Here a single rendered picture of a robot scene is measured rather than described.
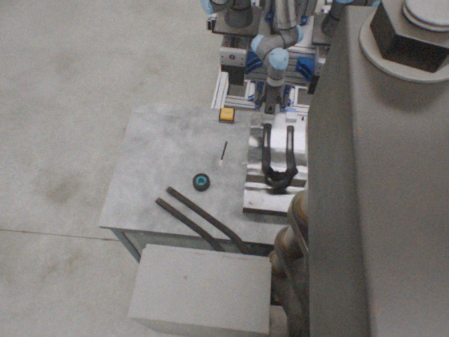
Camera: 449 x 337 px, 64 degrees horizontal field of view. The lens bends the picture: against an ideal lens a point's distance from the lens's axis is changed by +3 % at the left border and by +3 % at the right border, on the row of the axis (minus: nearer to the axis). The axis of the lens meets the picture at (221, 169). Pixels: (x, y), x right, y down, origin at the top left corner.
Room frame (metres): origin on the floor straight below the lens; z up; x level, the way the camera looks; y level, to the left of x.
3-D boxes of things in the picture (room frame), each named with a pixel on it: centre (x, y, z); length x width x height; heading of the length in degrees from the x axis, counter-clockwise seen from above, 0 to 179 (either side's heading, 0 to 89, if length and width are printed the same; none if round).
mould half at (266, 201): (0.82, -0.25, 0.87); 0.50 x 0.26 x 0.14; 173
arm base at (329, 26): (1.49, -0.58, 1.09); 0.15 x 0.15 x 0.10
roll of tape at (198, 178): (0.73, 0.09, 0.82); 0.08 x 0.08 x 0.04
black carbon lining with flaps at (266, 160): (0.84, -0.26, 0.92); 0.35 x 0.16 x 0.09; 173
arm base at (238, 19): (1.57, -0.09, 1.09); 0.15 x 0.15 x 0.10
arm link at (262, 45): (1.17, -0.19, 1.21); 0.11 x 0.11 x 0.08; 31
